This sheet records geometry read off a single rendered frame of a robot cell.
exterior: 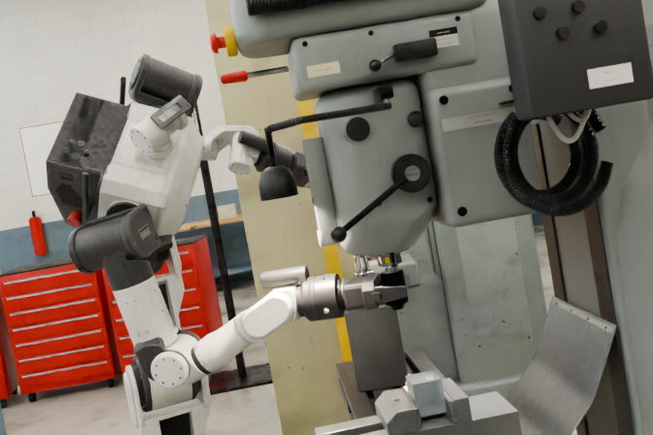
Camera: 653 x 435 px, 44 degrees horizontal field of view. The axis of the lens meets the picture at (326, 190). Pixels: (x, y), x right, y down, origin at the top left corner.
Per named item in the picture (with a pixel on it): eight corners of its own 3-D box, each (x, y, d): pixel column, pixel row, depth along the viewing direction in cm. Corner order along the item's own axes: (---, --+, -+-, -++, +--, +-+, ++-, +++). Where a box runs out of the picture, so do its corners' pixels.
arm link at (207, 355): (249, 352, 160) (177, 403, 164) (259, 334, 170) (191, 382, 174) (216, 312, 159) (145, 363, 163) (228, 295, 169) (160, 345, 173)
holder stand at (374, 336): (357, 392, 184) (342, 308, 183) (357, 366, 206) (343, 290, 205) (409, 384, 184) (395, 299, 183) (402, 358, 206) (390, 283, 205)
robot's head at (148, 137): (127, 148, 169) (129, 122, 162) (161, 122, 175) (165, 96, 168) (151, 167, 168) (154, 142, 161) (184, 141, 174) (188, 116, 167)
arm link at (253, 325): (297, 315, 156) (245, 351, 159) (307, 302, 165) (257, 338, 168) (278, 287, 156) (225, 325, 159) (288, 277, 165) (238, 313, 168)
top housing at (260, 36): (236, 46, 141) (220, -46, 140) (240, 63, 167) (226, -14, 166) (495, 3, 144) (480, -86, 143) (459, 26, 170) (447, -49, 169)
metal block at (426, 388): (418, 418, 138) (412, 384, 138) (410, 408, 144) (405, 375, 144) (447, 412, 139) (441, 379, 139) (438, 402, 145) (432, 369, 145)
